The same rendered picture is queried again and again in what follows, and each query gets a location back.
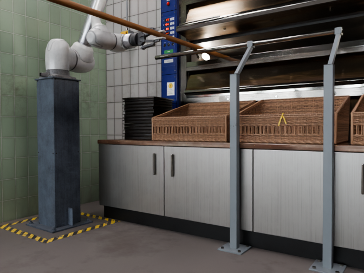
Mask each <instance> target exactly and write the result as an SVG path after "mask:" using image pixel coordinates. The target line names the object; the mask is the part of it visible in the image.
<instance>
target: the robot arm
mask: <svg viewBox="0 0 364 273"><path fill-rule="evenodd" d="M107 1H108V0H92V1H91V4H90V8H93V9H95V10H98V11H102V12H104V9H105V6H106V4H107ZM150 29H153V30H156V28H153V27H151V28H150ZM156 31H158V32H161V33H166V31H164V30H159V29H158V30H156ZM148 36H150V34H147V33H145V34H144V33H143V32H139V33H136V34H133V33H130V34H125V35H124V34H115V33H111V31H109V29H108V28H107V27H106V26H105V25H103V24H102V23H101V18H98V17H95V16H92V15H89V14H87V16H86V19H85V21H84V24H83V27H82V30H81V33H80V37H79V40H78V42H75V43H73V45H72V46H71V48H70V47H69V44H68V43H67V42H66V41H65V40H63V39H58V38H57V39H52V40H50V41H49V42H48V44H47V47H46V50H45V67H46V72H45V73H40V76H41V77H39V79H40V78H44V77H51V76H56V77H63V78H69V79H76V78H75V77H72V76H70V72H75V73H87V72H89V71H91V70H92V69H93V68H94V65H95V60H94V57H93V52H94V51H93V48H92V46H93V47H96V48H99V49H104V50H110V51H112V52H121V51H125V50H127V49H132V48H135V47H137V46H141V49H142V50H145V49H146V48H149V47H153V46H155V45H156V44H155V43H157V42H160V40H164V39H166V38H165V37H158V38H154V39H153V40H147V39H146V37H148ZM145 43H150V44H147V45H144V44H145ZM69 71H70V72H69Z"/></svg>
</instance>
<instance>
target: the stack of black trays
mask: <svg viewBox="0 0 364 273"><path fill-rule="evenodd" d="M122 99H123V100H125V101H123V102H125V105H124V110H125V111H123V112H125V114H123V115H124V117H123V118H124V120H123V121H125V123H123V124H124V130H123V131H125V133H123V134H125V136H123V137H125V139H139V140H152V118H153V117H155V116H157V115H160V114H162V113H165V112H168V111H170V110H172V109H173V108H172V106H174V105H172V103H174V102H172V101H174V99H168V98H164V97H156V96H148V97H128V98H122Z"/></svg>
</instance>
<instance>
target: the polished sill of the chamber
mask: <svg viewBox="0 0 364 273"><path fill-rule="evenodd" d="M360 46H364V39H362V40H354V41H346V42H339V46H338V49H343V48H351V47H360ZM332 47H333V43H330V44H322V45H314V46H309V47H301V48H293V49H284V50H277V51H269V52H263V53H255V54H250V56H249V58H248V59H247V60H254V59H262V58H267V57H276V56H285V55H294V54H303V53H311V52H317V51H325V50H332ZM243 56H244V55H239V56H231V57H224V58H215V59H210V60H202V61H194V62H187V63H186V67H196V66H205V65H210V64H219V63H228V62H236V61H241V60H242V58H243Z"/></svg>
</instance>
